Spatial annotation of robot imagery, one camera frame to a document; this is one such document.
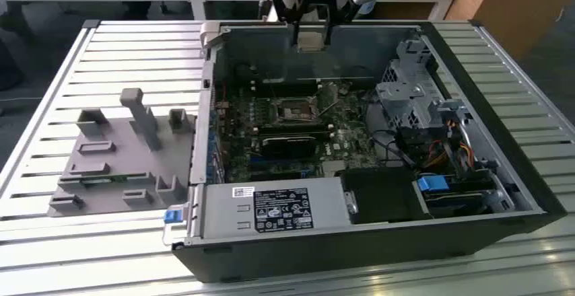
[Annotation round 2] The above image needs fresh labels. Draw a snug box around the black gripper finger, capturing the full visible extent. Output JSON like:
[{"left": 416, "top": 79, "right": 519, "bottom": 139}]
[
  {"left": 268, "top": 0, "right": 306, "bottom": 47},
  {"left": 322, "top": 0, "right": 361, "bottom": 46}
]

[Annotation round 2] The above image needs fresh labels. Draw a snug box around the silver square CPU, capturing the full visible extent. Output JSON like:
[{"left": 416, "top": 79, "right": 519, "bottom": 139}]
[{"left": 297, "top": 32, "right": 325, "bottom": 53}]

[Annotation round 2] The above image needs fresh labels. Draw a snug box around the CPU socket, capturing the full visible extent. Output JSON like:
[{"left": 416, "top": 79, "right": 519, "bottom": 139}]
[{"left": 273, "top": 96, "right": 322, "bottom": 124}]

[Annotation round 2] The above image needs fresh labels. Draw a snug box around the metal disk bay cage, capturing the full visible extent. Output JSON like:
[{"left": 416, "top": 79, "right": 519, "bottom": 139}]
[{"left": 374, "top": 38, "right": 449, "bottom": 128}]

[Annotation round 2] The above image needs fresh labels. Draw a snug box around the wooden cabinet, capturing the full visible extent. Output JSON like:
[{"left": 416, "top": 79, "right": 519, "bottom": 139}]
[{"left": 444, "top": 0, "right": 575, "bottom": 61}]

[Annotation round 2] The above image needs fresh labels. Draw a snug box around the green motherboard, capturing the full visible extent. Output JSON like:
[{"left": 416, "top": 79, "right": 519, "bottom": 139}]
[{"left": 210, "top": 80, "right": 396, "bottom": 182}]

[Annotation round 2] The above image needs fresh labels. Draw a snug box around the black graphics card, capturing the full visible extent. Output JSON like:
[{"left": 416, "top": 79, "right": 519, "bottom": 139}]
[{"left": 258, "top": 136, "right": 317, "bottom": 158}]

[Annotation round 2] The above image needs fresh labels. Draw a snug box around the silver chipset heatsink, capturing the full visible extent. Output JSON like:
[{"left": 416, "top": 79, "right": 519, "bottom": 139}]
[{"left": 321, "top": 161, "right": 346, "bottom": 178}]

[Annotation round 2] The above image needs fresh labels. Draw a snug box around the blue disk carrier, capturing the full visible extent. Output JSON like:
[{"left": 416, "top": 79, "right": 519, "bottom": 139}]
[{"left": 416, "top": 174, "right": 449, "bottom": 194}]

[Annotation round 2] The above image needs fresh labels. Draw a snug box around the black plastic shroud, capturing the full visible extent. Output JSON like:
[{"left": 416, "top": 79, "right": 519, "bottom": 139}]
[{"left": 338, "top": 168, "right": 432, "bottom": 225}]

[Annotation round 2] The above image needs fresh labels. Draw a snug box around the grey parts rack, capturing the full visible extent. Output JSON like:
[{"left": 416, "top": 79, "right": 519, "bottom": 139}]
[{"left": 46, "top": 87, "right": 198, "bottom": 218}]

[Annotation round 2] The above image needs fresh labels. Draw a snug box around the grey power supply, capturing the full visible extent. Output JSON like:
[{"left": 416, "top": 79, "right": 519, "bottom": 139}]
[{"left": 196, "top": 178, "right": 350, "bottom": 239}]

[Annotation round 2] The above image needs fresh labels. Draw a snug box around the green RAM stick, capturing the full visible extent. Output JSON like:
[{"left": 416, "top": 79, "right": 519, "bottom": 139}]
[{"left": 80, "top": 174, "right": 149, "bottom": 186}]

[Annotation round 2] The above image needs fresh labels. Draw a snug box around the blue case latch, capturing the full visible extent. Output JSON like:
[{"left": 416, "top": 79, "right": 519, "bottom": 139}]
[{"left": 164, "top": 208, "right": 185, "bottom": 225}]

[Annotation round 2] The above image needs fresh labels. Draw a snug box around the black PC case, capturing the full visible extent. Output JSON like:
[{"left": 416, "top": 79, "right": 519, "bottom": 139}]
[{"left": 169, "top": 20, "right": 568, "bottom": 284}]

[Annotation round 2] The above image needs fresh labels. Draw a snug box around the grey case handle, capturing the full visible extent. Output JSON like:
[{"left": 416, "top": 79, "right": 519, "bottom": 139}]
[{"left": 200, "top": 22, "right": 224, "bottom": 50}]

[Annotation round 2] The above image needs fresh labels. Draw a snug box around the black wire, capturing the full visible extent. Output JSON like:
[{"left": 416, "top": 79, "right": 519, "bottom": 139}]
[{"left": 366, "top": 129, "right": 422, "bottom": 169}]

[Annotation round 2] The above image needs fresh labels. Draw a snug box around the coloured wire bundle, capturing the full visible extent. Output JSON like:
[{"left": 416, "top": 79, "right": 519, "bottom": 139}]
[{"left": 425, "top": 141, "right": 477, "bottom": 169}]

